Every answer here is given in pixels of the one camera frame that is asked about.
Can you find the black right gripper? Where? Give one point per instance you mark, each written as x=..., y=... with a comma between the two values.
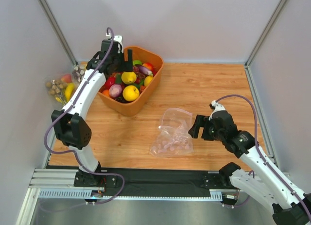
x=204, y=127

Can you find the clear bag with banana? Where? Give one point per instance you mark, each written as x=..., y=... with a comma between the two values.
x=60, y=89

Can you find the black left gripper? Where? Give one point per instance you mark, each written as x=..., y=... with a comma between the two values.
x=120, y=63

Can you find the yellow fake pear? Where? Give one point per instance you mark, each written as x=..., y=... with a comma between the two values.
x=128, y=77

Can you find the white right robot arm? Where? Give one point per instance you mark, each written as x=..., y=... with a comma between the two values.
x=287, y=203

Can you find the clear polka dot zip bag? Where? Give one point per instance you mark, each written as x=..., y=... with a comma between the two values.
x=173, y=138

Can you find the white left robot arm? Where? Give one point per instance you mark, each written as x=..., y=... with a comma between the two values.
x=69, y=123

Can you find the orange plastic basket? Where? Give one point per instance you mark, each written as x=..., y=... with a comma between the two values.
x=132, y=108

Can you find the yellow fake lemon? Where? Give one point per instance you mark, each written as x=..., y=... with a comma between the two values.
x=130, y=93
x=147, y=80

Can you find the purple fake eggplant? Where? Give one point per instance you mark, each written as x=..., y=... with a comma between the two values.
x=144, y=70

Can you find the purple fake fruit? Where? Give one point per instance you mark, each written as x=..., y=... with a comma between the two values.
x=115, y=90

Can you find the red fake grape bunch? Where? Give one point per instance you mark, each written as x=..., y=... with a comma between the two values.
x=140, y=76

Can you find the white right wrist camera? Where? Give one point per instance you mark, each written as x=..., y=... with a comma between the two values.
x=216, y=107

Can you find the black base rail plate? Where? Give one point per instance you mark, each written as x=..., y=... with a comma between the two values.
x=155, y=183

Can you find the fake orange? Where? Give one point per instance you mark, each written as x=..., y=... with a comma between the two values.
x=106, y=93

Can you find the yellow fake lemon in basket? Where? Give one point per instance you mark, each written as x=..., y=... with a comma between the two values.
x=147, y=80

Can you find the red fake apple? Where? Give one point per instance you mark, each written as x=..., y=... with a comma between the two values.
x=109, y=82

